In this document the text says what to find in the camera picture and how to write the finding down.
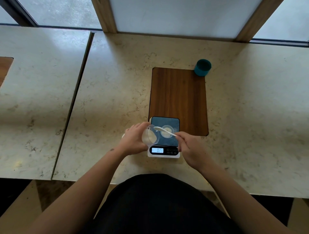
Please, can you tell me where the person's left hand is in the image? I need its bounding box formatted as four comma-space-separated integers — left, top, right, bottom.
118, 122, 151, 156

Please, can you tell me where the person's right hand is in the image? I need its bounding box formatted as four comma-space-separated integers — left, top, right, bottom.
174, 131, 211, 171

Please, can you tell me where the clear plastic cup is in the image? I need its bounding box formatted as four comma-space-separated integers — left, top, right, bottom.
142, 125, 160, 146

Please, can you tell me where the white plastic spoon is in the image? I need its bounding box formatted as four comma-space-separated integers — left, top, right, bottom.
154, 126, 177, 137

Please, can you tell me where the person's left forearm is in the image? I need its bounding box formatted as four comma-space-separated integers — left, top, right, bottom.
24, 148, 131, 234

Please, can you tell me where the person's right forearm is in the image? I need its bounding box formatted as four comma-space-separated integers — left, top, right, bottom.
200, 160, 298, 234

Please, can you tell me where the small clear round dish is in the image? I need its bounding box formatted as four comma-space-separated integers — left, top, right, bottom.
161, 125, 174, 139

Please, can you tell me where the white digital kitchen scale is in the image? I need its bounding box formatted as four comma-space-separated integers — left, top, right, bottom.
147, 117, 181, 159

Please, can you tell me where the brown wooden inlay panel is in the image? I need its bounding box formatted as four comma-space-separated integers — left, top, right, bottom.
148, 67, 209, 137
0, 57, 14, 88

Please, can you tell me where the person's black clothing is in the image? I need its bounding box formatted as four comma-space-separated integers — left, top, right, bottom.
80, 174, 243, 234

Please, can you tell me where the teal cup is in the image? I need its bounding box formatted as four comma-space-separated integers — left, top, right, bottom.
194, 59, 212, 77

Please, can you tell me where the white frosted panel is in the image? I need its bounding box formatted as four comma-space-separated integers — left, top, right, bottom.
110, 0, 263, 39

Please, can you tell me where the wooden window post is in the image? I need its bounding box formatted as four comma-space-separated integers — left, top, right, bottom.
235, 0, 284, 43
91, 0, 118, 34

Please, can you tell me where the dark window frame bar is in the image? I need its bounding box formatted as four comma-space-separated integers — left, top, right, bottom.
0, 0, 38, 27

